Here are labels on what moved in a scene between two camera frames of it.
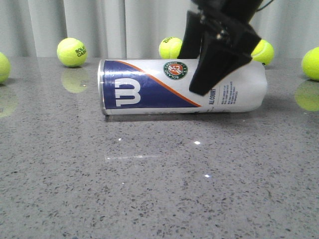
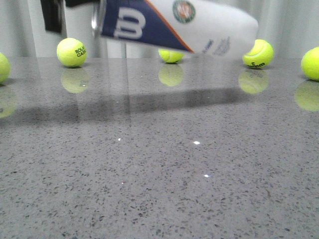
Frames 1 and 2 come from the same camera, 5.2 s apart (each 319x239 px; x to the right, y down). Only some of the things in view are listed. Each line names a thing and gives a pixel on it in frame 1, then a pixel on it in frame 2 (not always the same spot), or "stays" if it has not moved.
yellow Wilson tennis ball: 263,53 stays
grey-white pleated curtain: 111,29 stays
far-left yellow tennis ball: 5,68 stays
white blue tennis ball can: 162,86 → 198,27
